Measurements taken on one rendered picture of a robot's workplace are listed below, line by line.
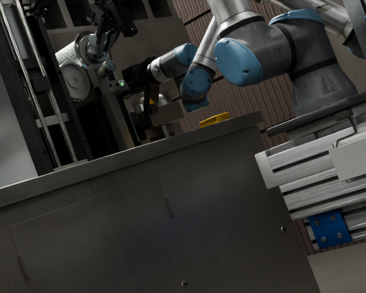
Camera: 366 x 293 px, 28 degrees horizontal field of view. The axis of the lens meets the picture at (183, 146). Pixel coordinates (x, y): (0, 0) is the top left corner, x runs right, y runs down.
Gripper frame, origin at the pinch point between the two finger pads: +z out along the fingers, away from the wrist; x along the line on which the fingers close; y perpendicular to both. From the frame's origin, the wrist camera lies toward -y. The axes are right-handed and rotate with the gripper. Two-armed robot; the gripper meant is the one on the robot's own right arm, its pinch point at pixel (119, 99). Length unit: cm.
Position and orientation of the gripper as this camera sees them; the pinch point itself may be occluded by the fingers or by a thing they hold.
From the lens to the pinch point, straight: 236.9
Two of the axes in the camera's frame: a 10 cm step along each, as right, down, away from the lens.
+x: -6.3, 2.0, -7.5
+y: -3.5, -9.4, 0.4
